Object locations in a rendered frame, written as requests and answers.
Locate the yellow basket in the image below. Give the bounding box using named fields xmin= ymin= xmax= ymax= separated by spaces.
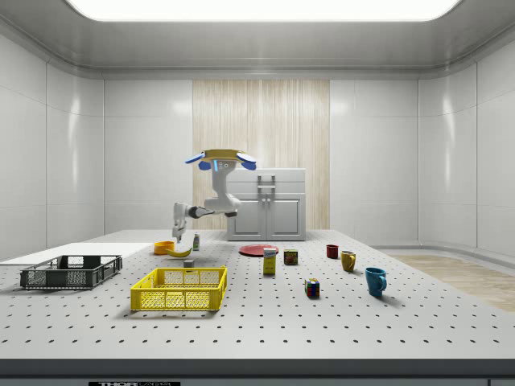
xmin=130 ymin=266 xmax=229 ymax=312

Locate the yellow box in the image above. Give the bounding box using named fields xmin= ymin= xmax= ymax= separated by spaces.
xmin=263 ymin=247 xmax=280 ymax=276

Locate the white cabinet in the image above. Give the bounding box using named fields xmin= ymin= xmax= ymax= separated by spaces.
xmin=226 ymin=167 xmax=307 ymax=242

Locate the dark grey basket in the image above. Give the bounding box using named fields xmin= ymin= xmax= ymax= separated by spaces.
xmin=19 ymin=254 xmax=124 ymax=291

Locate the red plate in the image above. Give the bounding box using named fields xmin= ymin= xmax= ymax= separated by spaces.
xmin=238 ymin=243 xmax=280 ymax=259

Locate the blue mug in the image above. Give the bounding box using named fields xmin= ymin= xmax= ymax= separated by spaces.
xmin=365 ymin=267 xmax=388 ymax=298

